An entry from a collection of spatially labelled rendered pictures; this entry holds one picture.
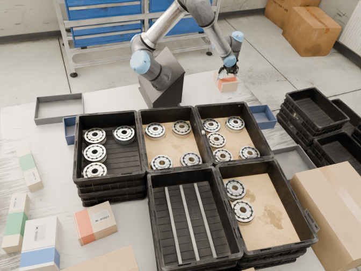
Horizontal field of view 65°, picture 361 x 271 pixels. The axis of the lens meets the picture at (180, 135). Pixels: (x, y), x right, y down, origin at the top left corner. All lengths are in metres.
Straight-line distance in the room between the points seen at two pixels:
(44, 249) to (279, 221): 0.96
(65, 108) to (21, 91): 1.46
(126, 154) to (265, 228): 0.71
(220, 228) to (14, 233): 0.84
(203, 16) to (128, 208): 0.98
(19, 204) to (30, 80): 2.14
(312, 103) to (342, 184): 1.20
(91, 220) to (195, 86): 1.17
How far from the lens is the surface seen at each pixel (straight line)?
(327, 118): 2.49
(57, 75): 3.42
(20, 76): 3.52
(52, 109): 1.91
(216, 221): 1.25
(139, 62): 1.59
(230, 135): 1.55
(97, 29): 3.15
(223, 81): 1.99
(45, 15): 3.99
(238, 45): 1.87
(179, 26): 3.40
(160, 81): 1.66
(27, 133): 1.81
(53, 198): 1.50
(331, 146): 2.44
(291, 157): 1.75
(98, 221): 1.30
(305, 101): 2.56
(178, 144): 1.45
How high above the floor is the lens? 1.93
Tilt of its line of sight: 47 degrees down
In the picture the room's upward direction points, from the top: 7 degrees clockwise
